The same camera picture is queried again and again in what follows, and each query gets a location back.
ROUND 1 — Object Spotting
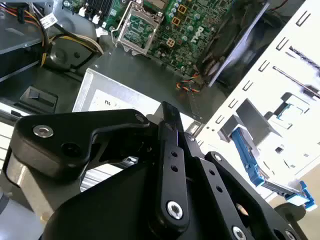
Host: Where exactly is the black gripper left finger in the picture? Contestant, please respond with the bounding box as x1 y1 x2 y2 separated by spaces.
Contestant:
4 101 191 230

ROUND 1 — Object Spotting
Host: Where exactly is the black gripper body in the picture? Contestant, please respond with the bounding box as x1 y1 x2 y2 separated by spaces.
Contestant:
42 159 227 240

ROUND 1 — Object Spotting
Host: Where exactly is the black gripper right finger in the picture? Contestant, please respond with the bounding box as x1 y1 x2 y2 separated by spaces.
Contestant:
183 132 309 240

